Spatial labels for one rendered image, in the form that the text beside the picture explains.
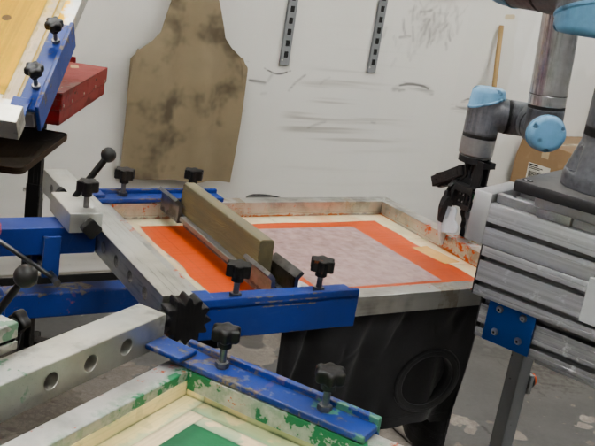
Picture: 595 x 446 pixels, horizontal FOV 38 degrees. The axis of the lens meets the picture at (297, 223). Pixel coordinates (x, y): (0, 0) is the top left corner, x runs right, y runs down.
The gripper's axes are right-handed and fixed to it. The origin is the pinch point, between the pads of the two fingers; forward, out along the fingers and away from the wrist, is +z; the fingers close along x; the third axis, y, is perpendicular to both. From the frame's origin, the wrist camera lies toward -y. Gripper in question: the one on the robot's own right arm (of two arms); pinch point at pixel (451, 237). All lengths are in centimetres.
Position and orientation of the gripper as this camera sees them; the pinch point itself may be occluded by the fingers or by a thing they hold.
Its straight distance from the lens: 204.2
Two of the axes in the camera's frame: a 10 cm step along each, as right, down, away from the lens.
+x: 8.6, -0.2, 5.1
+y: 4.9, 3.2, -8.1
